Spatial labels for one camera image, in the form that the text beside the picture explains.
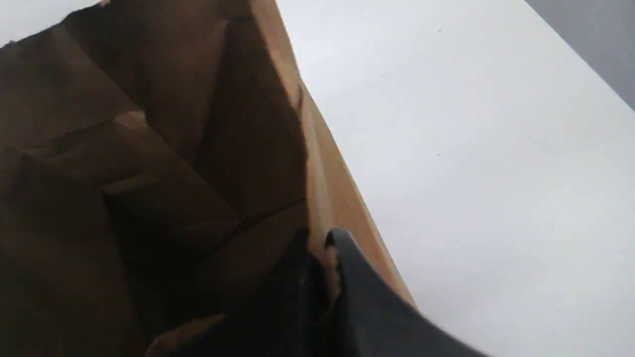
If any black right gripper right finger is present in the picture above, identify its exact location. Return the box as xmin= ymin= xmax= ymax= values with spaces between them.
xmin=325 ymin=229 xmax=481 ymax=357

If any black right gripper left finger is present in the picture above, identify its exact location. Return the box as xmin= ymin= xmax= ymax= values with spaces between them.
xmin=164 ymin=229 xmax=338 ymax=357

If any brown paper bag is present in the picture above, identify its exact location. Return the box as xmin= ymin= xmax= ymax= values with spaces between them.
xmin=0 ymin=0 xmax=414 ymax=357

